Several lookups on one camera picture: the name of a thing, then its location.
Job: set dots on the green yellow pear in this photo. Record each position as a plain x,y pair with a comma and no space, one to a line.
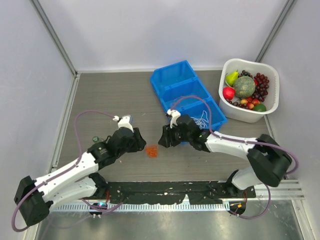
231,78

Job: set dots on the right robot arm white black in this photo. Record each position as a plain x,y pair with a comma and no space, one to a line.
268,162

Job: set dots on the green lime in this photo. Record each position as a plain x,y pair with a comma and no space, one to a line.
259,108

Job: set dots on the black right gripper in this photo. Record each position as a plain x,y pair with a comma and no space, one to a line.
167,137

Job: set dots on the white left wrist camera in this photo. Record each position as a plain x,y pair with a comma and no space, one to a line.
123,122

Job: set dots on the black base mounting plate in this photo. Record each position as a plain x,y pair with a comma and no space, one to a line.
174,192

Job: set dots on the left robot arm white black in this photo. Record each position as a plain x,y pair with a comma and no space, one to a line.
36,198

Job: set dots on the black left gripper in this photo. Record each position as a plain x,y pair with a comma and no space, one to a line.
139,142

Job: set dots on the clear glass bottle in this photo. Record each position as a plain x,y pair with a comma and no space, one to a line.
96,139

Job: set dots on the dark red grape bunch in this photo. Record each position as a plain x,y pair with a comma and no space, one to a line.
261,87

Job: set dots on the white fruit basket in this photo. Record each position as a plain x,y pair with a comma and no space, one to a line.
272,99

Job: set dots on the green melon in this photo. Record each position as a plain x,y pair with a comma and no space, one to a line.
244,87

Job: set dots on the red yellow cherries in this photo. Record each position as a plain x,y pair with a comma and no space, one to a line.
249,103

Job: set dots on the perforated cable duct strip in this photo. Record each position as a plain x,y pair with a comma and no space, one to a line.
183,207

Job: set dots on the red apple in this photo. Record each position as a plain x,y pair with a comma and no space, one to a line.
228,93

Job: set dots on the blue three-compartment bin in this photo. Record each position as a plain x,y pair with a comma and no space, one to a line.
172,82

